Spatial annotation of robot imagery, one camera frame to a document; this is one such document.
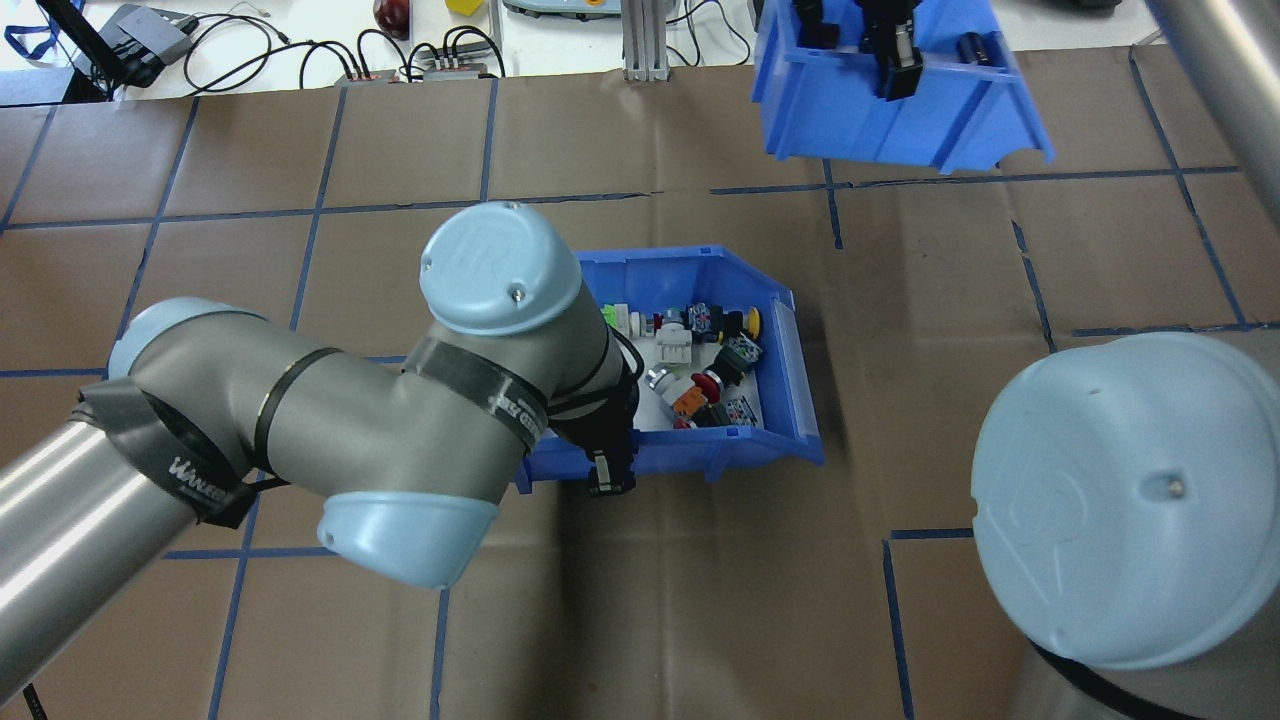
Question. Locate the silver cylinder part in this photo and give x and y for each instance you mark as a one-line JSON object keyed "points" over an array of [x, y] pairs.
{"points": [[657, 380]]}

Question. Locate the black cylinder button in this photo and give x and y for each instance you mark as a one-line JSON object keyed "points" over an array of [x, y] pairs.
{"points": [[975, 48]]}

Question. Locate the red mushroom button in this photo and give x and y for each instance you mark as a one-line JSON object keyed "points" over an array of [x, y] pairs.
{"points": [[708, 383]]}

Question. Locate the pile of small electrical parts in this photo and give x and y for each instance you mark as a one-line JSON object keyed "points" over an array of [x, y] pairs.
{"points": [[655, 415]]}

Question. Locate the grey docking hub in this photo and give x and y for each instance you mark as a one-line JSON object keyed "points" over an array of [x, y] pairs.
{"points": [[150, 35]]}

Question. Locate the blue grey teach pendant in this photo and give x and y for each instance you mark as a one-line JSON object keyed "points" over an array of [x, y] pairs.
{"points": [[560, 8]]}

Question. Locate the blue bin of buttons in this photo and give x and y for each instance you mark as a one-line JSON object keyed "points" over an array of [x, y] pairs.
{"points": [[720, 452]]}

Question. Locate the green black switch block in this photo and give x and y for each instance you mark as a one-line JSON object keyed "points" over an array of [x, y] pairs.
{"points": [[743, 355]]}

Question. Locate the aluminium profile post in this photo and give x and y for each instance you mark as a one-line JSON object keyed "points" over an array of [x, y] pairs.
{"points": [[645, 45]]}

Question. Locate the green white switch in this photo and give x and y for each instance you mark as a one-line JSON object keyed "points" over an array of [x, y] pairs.
{"points": [[622, 320]]}

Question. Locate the white grey switch block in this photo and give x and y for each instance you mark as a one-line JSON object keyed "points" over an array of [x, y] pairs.
{"points": [[673, 347]]}

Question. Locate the yellow block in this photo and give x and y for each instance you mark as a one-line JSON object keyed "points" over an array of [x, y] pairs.
{"points": [[465, 6]]}

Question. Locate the blue white switch block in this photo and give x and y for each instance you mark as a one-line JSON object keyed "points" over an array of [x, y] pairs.
{"points": [[740, 412]]}

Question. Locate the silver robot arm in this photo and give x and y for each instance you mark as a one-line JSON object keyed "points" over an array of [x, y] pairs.
{"points": [[1120, 500], [350, 430]]}

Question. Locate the blue bin with few parts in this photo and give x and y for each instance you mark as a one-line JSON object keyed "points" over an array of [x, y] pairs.
{"points": [[850, 120]]}

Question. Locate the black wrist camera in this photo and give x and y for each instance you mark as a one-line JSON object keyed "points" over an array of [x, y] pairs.
{"points": [[815, 25]]}

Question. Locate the red apple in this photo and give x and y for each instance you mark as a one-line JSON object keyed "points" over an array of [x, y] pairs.
{"points": [[392, 15]]}

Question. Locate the yellow push button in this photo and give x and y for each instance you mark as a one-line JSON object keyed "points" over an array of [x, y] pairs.
{"points": [[750, 322]]}

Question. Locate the orange switch block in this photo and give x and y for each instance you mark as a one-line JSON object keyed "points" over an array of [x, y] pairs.
{"points": [[690, 402]]}

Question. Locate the red white button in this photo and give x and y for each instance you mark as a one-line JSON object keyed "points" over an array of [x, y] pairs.
{"points": [[650, 325]]}

